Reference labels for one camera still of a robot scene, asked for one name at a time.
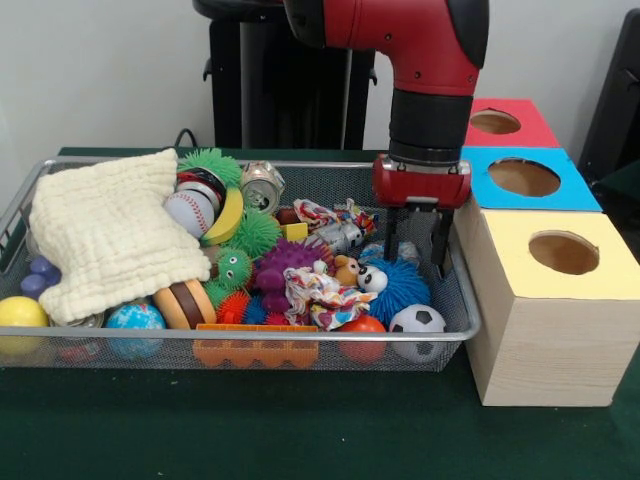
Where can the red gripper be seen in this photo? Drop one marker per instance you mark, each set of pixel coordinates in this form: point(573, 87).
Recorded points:
point(422, 185)

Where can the cream waffle cloth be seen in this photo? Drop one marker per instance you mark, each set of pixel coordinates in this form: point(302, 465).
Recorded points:
point(110, 235)

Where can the white baseball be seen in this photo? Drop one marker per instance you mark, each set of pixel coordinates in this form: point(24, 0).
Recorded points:
point(189, 213)

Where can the green puffer ball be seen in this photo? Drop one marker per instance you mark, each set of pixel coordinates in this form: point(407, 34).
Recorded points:
point(205, 161)

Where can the dark green table cloth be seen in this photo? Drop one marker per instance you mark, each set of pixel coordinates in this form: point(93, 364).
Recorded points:
point(625, 185)
point(300, 425)

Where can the crushed drink can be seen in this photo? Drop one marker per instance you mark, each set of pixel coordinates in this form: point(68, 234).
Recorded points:
point(262, 186)

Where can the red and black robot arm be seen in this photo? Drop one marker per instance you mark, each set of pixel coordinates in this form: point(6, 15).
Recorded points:
point(430, 50)

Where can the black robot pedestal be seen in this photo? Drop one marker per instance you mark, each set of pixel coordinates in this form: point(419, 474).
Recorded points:
point(280, 75)

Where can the wooden box with three holes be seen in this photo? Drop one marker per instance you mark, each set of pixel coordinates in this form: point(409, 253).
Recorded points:
point(545, 350)

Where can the black chair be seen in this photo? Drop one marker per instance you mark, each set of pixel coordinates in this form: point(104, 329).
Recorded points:
point(615, 100)

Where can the purple spiky toy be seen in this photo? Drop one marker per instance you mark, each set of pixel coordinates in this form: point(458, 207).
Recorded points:
point(287, 262)

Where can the crushed clear plastic bottle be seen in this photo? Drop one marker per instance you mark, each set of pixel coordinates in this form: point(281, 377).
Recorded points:
point(410, 250)

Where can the blue puffer ball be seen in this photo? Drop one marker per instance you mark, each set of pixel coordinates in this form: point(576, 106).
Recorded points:
point(400, 292)

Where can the toy hamburger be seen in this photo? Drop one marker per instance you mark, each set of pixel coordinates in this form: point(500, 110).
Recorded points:
point(182, 305)

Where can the soccer ball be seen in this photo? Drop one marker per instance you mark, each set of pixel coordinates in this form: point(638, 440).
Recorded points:
point(417, 325)

